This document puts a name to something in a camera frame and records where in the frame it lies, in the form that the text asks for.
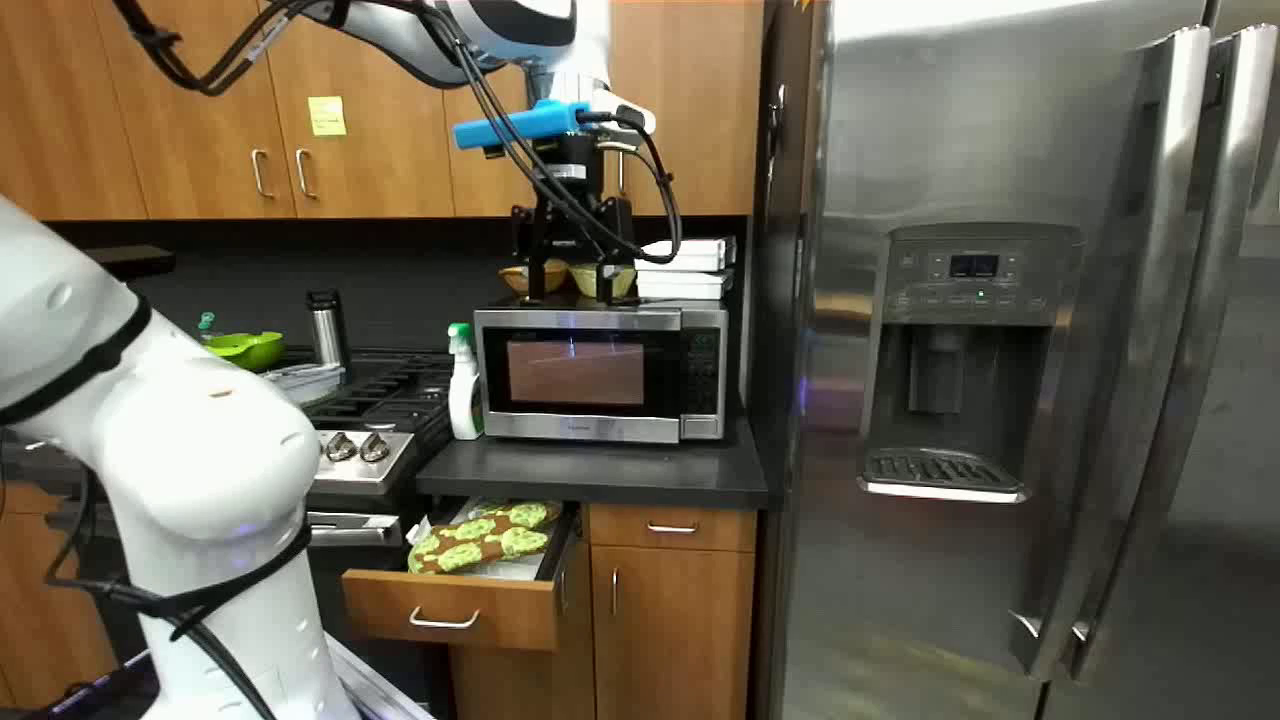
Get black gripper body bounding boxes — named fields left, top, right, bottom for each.
left=514, top=136, right=635, bottom=265

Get white green spray bottle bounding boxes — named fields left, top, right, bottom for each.
left=446, top=321, right=480, bottom=442

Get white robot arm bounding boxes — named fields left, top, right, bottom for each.
left=0, top=0, right=611, bottom=720

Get yellow woven basket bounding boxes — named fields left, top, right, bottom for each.
left=569, top=265, right=603, bottom=302

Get white stacked boxes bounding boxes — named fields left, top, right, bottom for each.
left=635, top=242, right=731, bottom=302

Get stainless steel microwave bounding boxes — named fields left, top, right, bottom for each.
left=470, top=302, right=728, bottom=445

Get silver black canister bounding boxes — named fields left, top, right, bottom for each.
left=307, top=290, right=348, bottom=369

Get black gas stove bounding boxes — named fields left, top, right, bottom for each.
left=269, top=355, right=450, bottom=550

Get yellow sticky note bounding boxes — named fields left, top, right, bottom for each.
left=307, top=97, right=348, bottom=140

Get green bowl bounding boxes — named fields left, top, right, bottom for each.
left=196, top=312, right=283, bottom=374

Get green patterned oven mitt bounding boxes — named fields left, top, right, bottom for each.
left=406, top=501, right=550, bottom=575

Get lower wooden cabinet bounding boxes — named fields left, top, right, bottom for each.
left=587, top=506, right=757, bottom=720

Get open wooden drawer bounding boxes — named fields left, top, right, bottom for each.
left=338, top=509, right=581, bottom=654

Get stainless steel refrigerator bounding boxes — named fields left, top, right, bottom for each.
left=753, top=0, right=1280, bottom=720

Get upper wooden cabinets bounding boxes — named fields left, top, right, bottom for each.
left=0, top=0, right=763, bottom=219

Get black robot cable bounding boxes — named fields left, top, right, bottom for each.
left=112, top=0, right=688, bottom=270

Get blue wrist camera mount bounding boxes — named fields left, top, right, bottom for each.
left=450, top=102, right=584, bottom=154

